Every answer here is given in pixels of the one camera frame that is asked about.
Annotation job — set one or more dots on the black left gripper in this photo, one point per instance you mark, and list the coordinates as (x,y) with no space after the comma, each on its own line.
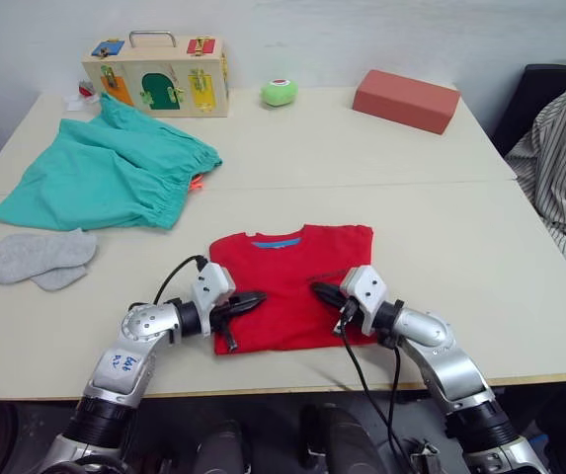
(220,316)

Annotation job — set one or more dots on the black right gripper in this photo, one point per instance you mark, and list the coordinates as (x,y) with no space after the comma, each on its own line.
(347,316)

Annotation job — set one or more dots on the person in striped shirt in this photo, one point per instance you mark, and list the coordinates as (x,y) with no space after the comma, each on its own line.
(564,168)

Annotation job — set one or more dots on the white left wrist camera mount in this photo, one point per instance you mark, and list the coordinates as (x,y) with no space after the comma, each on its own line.
(211,284)

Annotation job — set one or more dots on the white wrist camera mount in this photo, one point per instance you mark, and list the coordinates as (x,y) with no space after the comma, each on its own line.
(366,286)
(211,284)

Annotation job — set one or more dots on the green shorts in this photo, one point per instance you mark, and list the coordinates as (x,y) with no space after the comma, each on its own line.
(100,173)

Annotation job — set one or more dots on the small white and red item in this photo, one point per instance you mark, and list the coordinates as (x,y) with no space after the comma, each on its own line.
(77,101)

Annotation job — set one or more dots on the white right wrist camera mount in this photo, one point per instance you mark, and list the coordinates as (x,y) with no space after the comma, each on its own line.
(366,286)

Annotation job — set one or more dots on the green plush toy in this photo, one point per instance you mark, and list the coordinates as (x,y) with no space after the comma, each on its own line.
(278,95)

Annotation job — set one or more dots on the red brick-shaped block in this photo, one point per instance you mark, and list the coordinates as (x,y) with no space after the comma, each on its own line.
(406,101)

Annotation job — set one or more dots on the black chair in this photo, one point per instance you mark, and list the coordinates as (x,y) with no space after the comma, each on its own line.
(519,113)

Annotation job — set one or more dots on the grey sock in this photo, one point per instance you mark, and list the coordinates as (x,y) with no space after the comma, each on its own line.
(55,280)
(21,257)

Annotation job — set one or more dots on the dark rounded shape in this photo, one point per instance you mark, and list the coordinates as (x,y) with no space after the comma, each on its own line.
(225,449)
(342,442)

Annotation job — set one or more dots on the red t-shirt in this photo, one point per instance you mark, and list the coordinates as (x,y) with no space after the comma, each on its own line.
(287,266)

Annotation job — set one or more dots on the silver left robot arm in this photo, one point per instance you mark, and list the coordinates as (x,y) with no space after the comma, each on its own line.
(129,355)

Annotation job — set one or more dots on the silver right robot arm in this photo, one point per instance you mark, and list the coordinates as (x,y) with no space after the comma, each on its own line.
(460,365)

